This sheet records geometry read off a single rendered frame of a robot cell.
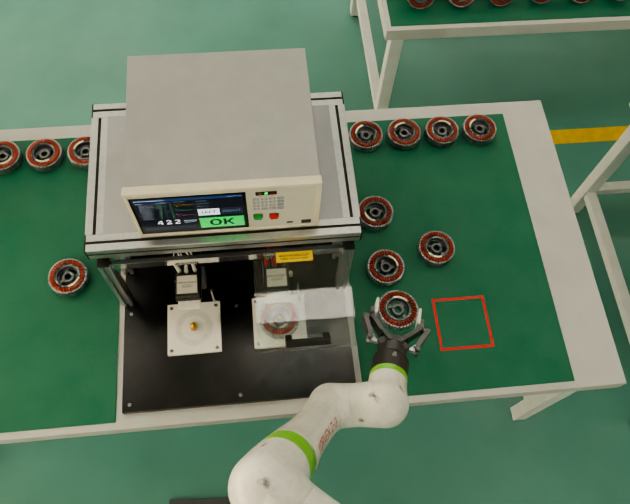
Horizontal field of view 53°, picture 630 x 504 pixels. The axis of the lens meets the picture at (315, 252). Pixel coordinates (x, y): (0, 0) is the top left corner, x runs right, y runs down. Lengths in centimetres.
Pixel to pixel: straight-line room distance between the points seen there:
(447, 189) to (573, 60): 173
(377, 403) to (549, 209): 102
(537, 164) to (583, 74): 145
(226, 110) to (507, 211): 102
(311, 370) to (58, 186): 100
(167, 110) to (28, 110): 191
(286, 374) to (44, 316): 72
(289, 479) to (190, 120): 83
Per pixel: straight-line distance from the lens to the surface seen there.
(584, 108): 353
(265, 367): 182
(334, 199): 163
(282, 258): 161
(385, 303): 176
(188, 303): 178
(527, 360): 197
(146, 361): 186
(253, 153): 146
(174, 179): 144
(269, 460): 112
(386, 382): 148
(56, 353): 196
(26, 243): 213
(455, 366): 190
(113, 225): 165
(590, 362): 204
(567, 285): 210
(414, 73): 340
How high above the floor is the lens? 253
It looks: 65 degrees down
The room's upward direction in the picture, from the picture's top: 6 degrees clockwise
